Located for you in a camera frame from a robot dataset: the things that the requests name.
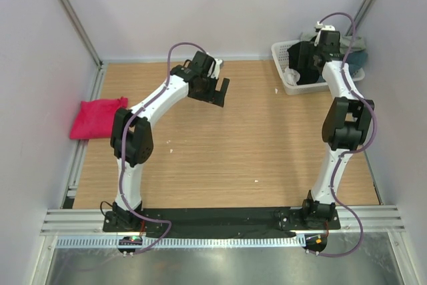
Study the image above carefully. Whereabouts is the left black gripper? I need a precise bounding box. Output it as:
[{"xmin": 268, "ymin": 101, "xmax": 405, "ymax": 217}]
[{"xmin": 189, "ymin": 74, "xmax": 229, "ymax": 107}]

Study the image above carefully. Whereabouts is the black t shirt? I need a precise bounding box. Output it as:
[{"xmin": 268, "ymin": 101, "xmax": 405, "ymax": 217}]
[{"xmin": 287, "ymin": 41, "xmax": 323, "ymax": 85}]

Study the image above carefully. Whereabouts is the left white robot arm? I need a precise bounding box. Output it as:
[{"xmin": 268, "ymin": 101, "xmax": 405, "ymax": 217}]
[{"xmin": 103, "ymin": 51, "xmax": 230, "ymax": 232}]

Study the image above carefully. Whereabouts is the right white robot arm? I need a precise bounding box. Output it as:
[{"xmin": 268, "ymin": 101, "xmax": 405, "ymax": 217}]
[{"xmin": 300, "ymin": 26, "xmax": 374, "ymax": 229}]

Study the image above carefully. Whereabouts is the white t shirt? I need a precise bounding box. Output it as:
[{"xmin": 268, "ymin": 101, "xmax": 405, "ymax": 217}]
[{"xmin": 284, "ymin": 67, "xmax": 300, "ymax": 86}]

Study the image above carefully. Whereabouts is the white laundry basket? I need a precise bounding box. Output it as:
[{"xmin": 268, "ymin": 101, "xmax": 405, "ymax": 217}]
[{"xmin": 270, "ymin": 39, "xmax": 366, "ymax": 95}]

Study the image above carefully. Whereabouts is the teal blue t shirt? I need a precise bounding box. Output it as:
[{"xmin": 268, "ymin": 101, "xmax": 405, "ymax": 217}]
[{"xmin": 346, "ymin": 51, "xmax": 368, "ymax": 72}]

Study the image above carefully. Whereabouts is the grey t shirt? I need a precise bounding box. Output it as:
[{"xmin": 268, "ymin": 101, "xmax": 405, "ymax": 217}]
[{"xmin": 300, "ymin": 31, "xmax": 366, "ymax": 54}]

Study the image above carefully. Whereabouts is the folded pink t shirt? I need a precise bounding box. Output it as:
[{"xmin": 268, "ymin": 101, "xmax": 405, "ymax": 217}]
[{"xmin": 69, "ymin": 97, "xmax": 128, "ymax": 140}]

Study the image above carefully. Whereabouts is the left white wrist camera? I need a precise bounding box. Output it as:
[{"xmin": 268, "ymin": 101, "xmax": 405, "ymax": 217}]
[{"xmin": 207, "ymin": 59, "xmax": 224, "ymax": 79}]

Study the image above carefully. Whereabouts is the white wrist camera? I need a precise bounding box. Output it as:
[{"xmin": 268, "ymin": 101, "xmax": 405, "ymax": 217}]
[
  {"xmin": 314, "ymin": 21, "xmax": 336, "ymax": 33},
  {"xmin": 207, "ymin": 59, "xmax": 224, "ymax": 79}
]

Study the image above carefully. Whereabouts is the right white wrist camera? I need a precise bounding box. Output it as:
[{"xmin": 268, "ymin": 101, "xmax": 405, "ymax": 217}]
[{"xmin": 314, "ymin": 21, "xmax": 336, "ymax": 33}]

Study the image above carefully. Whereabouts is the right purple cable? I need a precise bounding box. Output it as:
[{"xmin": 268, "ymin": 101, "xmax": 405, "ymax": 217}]
[{"xmin": 313, "ymin": 12, "xmax": 378, "ymax": 258}]

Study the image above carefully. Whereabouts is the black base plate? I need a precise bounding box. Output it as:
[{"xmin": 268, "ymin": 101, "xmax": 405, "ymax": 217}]
[{"xmin": 103, "ymin": 207, "xmax": 341, "ymax": 239}]

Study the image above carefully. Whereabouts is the aluminium frame rail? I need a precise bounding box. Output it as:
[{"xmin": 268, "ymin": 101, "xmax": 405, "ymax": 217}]
[{"xmin": 41, "ymin": 205, "xmax": 404, "ymax": 235}]

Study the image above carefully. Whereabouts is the slotted cable duct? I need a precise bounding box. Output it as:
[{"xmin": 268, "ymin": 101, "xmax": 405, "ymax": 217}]
[{"xmin": 56, "ymin": 235, "xmax": 306, "ymax": 249}]

